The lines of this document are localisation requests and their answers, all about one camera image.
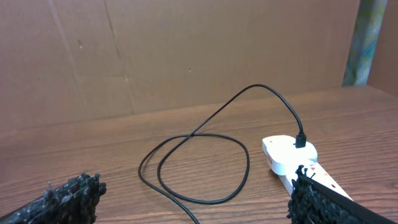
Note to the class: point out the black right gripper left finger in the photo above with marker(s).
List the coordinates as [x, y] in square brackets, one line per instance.
[71, 203]

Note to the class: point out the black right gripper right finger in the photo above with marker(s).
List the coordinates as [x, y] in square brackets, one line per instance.
[313, 203]

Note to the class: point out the white charger plug adapter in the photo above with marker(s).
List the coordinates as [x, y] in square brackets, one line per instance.
[283, 154]

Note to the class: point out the white power strip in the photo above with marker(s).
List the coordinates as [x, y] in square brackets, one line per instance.
[314, 171]

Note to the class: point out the patterned curtain strip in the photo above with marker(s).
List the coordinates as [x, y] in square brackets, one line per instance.
[364, 41]

